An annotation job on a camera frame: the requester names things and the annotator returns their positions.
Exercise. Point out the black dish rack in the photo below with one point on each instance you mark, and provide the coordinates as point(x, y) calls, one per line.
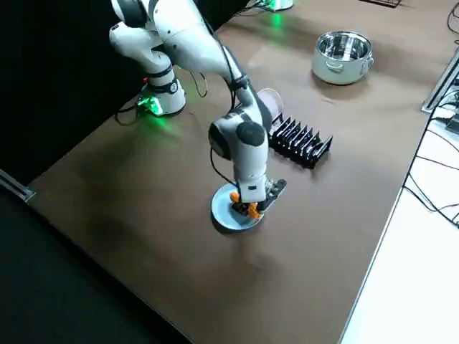
point(305, 150)

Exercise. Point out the white plate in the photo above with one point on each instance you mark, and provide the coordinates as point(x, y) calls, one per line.
point(270, 102)

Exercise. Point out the aluminium frame strut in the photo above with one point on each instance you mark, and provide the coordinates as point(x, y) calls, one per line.
point(18, 186)

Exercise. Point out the dark electronic device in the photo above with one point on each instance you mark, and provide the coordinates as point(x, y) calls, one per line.
point(452, 124)

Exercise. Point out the aluminium camera post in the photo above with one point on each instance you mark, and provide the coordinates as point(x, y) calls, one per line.
point(439, 86)

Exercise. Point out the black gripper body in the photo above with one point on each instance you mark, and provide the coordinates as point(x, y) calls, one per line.
point(274, 190)

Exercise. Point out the light blue plate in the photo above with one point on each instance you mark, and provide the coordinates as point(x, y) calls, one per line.
point(222, 211)

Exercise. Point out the orange corn cob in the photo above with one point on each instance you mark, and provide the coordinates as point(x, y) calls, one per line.
point(255, 212)

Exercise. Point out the stainless steel pot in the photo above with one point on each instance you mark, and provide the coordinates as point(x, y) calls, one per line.
point(333, 71)

